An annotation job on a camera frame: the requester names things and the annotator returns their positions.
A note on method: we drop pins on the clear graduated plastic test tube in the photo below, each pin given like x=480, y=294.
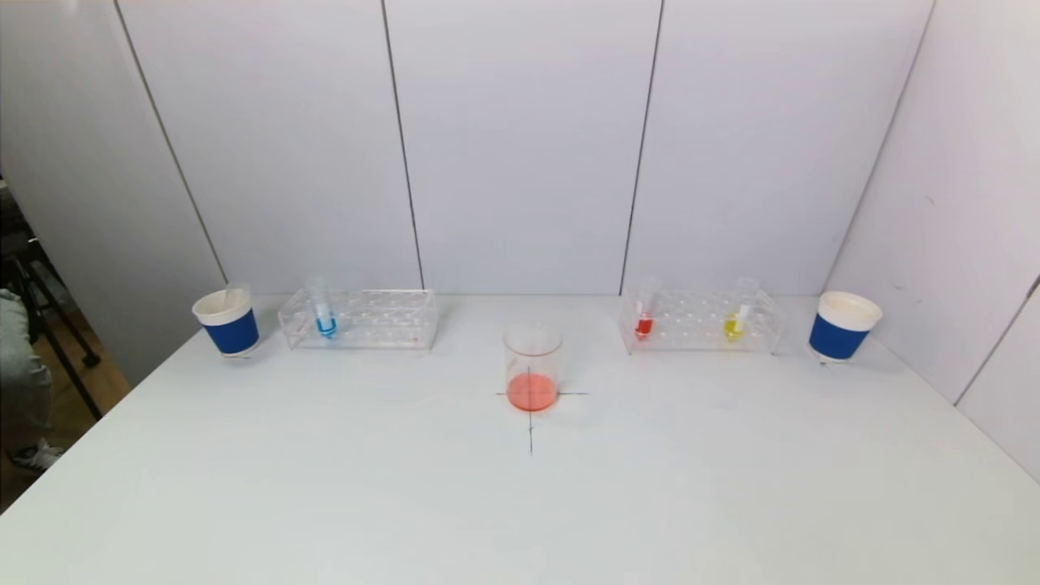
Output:
x=238, y=294

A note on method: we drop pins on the test tube with red liquid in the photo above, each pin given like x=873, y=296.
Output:
x=644, y=327

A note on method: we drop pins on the test tube with yellow liquid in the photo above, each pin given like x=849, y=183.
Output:
x=734, y=327

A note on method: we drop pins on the black and white shoe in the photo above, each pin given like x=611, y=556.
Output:
x=36, y=457

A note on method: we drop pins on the white paper cup blue band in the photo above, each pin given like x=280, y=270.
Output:
x=837, y=338
x=231, y=335

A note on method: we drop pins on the clear acrylic test tube rack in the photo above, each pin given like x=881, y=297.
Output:
x=691, y=322
x=374, y=322

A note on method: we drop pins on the clear glass beaker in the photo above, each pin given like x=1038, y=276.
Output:
x=532, y=392

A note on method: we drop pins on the black metal stand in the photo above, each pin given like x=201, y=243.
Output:
x=15, y=248

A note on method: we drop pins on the test tube with blue liquid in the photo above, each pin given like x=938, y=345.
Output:
x=326, y=327

